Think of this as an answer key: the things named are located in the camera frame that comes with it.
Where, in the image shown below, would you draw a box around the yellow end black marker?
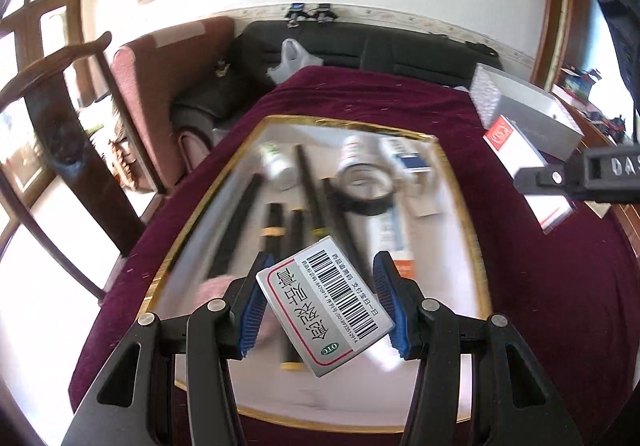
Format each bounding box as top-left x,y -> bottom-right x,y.
278,207 -> 307,372

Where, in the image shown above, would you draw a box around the blue white medicine box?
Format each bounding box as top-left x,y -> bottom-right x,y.
380,137 -> 440,218

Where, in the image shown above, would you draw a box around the black clamp device right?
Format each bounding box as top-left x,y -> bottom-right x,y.
311,4 -> 338,24

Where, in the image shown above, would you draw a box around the red label white bottle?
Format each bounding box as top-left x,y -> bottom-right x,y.
334,136 -> 395,201

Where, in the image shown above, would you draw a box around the white plastic bag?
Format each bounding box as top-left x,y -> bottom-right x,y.
266,38 -> 323,85

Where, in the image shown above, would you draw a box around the green label white bottle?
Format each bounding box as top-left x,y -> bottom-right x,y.
258,141 -> 298,191

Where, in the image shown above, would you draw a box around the grey shoe box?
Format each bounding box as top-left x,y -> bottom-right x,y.
470,63 -> 584,161

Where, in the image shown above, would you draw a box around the black tape roll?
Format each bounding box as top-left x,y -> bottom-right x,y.
331,164 -> 396,216

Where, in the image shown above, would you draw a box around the pink plush toy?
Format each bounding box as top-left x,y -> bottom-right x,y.
189,275 -> 279,346

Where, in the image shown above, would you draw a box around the gold rimmed white tray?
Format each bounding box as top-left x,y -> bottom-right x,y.
141,115 -> 491,434

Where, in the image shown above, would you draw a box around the thin black pen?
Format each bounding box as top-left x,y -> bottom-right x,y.
294,145 -> 329,240

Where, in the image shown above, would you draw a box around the black clamp device left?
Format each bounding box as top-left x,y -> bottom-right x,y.
285,2 -> 311,28

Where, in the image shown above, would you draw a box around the black leather sofa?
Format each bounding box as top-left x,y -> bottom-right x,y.
169,21 -> 503,152

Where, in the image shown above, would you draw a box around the dark wooden chair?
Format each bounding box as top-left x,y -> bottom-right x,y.
0,30 -> 170,304

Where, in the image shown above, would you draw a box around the maroon armchair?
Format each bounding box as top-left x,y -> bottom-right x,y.
111,16 -> 235,189

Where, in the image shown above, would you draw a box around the black clamp device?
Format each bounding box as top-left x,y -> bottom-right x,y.
285,2 -> 311,28
311,4 -> 338,24

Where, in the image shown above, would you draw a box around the black marker pink end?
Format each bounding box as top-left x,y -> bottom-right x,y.
206,173 -> 265,279

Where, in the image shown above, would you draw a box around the silver barcode medicine box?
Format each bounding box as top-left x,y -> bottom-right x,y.
256,237 -> 395,378

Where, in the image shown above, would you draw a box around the red white medicine box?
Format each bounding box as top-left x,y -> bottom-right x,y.
482,114 -> 576,233

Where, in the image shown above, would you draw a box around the black lipstick gold band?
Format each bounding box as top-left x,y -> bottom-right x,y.
260,203 -> 286,261

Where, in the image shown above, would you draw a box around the long white medicine box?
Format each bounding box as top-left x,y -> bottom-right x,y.
367,204 -> 416,279

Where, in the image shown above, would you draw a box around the maroon velvet tablecloth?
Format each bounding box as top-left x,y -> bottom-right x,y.
68,66 -> 639,445

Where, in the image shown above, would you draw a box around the wooden glass doors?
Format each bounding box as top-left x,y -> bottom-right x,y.
0,0 -> 101,247

